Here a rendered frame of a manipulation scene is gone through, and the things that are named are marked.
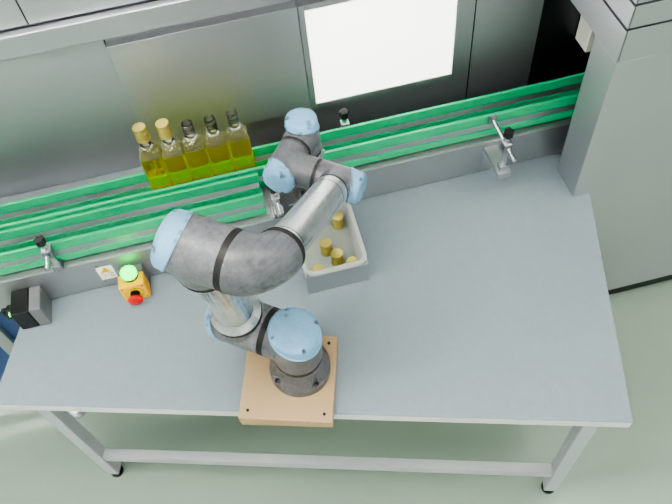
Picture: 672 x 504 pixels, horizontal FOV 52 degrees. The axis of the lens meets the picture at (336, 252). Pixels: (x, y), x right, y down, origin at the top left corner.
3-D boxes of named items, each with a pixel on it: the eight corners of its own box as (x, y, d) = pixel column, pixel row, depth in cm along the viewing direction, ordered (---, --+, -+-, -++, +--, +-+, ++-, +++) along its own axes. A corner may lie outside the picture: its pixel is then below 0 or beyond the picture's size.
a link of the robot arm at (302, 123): (276, 126, 153) (291, 100, 157) (282, 160, 162) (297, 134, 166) (308, 134, 151) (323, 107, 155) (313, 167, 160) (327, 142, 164)
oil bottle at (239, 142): (257, 170, 199) (244, 116, 181) (260, 184, 196) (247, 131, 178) (238, 174, 198) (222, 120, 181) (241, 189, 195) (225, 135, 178)
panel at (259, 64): (453, 70, 202) (461, -36, 174) (456, 77, 200) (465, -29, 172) (147, 138, 195) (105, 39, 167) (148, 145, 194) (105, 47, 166)
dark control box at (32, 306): (52, 299, 194) (40, 284, 187) (52, 324, 190) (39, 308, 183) (23, 306, 194) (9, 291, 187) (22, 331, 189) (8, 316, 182)
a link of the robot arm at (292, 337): (311, 383, 160) (308, 361, 148) (258, 363, 162) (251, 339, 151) (330, 339, 165) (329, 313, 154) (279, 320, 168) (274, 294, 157)
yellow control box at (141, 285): (149, 276, 196) (142, 262, 190) (152, 298, 192) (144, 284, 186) (125, 282, 196) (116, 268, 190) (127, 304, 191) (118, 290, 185)
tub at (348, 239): (350, 216, 203) (348, 197, 195) (370, 278, 190) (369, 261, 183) (292, 230, 201) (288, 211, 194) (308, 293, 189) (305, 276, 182)
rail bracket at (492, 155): (493, 157, 208) (502, 101, 189) (514, 199, 198) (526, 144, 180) (478, 160, 207) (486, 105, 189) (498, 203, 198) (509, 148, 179)
